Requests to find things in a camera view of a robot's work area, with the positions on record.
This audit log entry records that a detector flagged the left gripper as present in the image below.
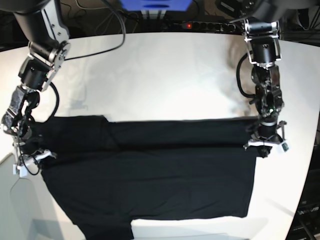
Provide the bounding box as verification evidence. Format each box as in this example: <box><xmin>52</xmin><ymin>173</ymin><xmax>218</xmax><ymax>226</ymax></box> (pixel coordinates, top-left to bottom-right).
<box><xmin>243</xmin><ymin>120</ymin><xmax>287</xmax><ymax>158</ymax></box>

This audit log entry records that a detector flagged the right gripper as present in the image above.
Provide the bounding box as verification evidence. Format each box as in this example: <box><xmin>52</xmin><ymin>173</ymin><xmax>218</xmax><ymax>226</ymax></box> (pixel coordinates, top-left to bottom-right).
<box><xmin>12</xmin><ymin>136</ymin><xmax>57</xmax><ymax>173</ymax></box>

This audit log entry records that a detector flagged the black T-shirt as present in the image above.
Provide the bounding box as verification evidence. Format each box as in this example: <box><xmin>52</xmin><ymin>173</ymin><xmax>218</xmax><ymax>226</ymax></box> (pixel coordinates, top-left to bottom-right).
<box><xmin>24</xmin><ymin>116</ymin><xmax>258</xmax><ymax>240</ymax></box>

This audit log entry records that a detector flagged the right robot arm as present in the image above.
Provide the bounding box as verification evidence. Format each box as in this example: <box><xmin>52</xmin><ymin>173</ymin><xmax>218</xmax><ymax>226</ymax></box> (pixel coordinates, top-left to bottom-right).
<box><xmin>0</xmin><ymin>0</ymin><xmax>71</xmax><ymax>172</ymax></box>

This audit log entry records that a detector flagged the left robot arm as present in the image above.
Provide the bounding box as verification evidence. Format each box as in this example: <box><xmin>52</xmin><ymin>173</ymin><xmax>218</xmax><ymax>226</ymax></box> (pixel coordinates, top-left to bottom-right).
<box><xmin>236</xmin><ymin>0</ymin><xmax>288</xmax><ymax>158</ymax></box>

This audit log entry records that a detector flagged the white bin at table corner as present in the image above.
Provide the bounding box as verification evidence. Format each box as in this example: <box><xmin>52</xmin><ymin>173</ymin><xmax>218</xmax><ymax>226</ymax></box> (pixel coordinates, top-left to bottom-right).
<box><xmin>0</xmin><ymin>153</ymin><xmax>64</xmax><ymax>240</ymax></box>

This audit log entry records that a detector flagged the black power strip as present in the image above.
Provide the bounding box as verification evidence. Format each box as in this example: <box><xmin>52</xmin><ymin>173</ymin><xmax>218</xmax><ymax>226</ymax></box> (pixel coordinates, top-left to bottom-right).
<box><xmin>173</xmin><ymin>21</ymin><xmax>237</xmax><ymax>34</ymax></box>

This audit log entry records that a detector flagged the blue plastic box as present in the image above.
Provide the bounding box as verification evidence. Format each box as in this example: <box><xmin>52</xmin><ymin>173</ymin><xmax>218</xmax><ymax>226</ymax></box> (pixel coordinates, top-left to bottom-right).
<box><xmin>120</xmin><ymin>0</ymin><xmax>192</xmax><ymax>12</ymax></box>

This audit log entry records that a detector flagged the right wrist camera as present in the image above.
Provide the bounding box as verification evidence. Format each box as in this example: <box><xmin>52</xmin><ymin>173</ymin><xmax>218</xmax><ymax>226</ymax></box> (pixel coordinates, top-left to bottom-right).
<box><xmin>12</xmin><ymin>164</ymin><xmax>29</xmax><ymax>178</ymax></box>

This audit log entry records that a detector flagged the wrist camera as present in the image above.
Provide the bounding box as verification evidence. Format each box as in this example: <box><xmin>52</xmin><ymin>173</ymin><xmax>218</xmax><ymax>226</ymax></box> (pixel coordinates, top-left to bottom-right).
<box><xmin>276</xmin><ymin>141</ymin><xmax>289</xmax><ymax>153</ymax></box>
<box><xmin>12</xmin><ymin>164</ymin><xmax>29</xmax><ymax>178</ymax></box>

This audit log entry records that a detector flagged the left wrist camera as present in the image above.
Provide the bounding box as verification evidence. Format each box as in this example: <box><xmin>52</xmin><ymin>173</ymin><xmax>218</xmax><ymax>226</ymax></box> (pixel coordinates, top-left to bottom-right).
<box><xmin>276</xmin><ymin>141</ymin><xmax>289</xmax><ymax>153</ymax></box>

